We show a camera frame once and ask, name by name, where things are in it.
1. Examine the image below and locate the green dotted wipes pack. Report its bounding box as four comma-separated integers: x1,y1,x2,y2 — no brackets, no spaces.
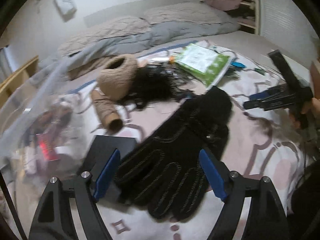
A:
174,44,234,90

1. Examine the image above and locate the black knit glove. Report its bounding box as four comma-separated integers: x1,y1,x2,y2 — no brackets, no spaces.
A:
114,86,232,220

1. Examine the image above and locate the black feather hair clip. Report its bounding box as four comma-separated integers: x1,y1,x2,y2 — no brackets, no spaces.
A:
119,65,195,109

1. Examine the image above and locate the pink patterned blanket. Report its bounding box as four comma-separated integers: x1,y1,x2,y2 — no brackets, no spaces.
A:
4,39,308,240

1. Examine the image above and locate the clear plastic storage bin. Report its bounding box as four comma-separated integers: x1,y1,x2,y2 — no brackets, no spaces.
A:
1,41,106,173

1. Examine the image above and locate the brown yarn cardboard spool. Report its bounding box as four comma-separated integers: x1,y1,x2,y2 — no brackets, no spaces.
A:
91,89,123,134

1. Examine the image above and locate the right beige pillow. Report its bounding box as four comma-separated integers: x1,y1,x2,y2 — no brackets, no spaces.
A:
143,2,228,24

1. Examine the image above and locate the beige pillow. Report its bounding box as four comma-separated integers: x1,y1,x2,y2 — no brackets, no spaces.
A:
57,16,150,56
143,2,228,24

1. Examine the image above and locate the grey duvet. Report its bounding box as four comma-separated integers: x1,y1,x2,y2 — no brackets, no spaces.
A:
37,21,241,73

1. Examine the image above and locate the wooden side shelf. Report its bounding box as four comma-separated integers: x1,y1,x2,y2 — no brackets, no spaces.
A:
1,55,39,105

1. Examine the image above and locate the beige fleece hat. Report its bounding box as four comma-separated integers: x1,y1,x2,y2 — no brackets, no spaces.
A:
97,54,138,101

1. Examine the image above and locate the left beige pillow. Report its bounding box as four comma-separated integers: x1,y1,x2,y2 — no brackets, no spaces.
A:
57,16,150,56

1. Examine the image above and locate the white hanging tissue bag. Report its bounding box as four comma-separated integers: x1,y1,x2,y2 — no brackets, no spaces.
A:
54,0,76,16

